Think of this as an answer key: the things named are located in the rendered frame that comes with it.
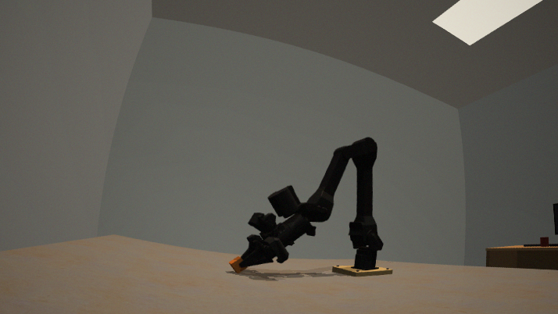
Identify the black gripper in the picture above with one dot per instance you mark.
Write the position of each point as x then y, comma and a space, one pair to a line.
263, 250

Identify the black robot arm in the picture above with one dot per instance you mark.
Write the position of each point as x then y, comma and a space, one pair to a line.
363, 231

